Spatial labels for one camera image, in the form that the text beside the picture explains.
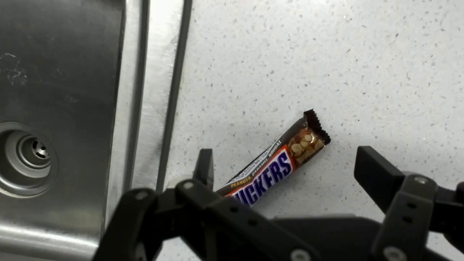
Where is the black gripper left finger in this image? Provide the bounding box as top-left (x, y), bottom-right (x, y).
top-left (92, 148), bottom-right (321, 261)

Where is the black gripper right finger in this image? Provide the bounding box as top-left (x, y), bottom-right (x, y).
top-left (355, 143), bottom-right (464, 261)

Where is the snickers candy bar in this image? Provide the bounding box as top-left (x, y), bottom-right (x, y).
top-left (215, 107), bottom-right (333, 209)

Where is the stainless steel double sink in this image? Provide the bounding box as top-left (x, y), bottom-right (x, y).
top-left (0, 0), bottom-right (195, 261)

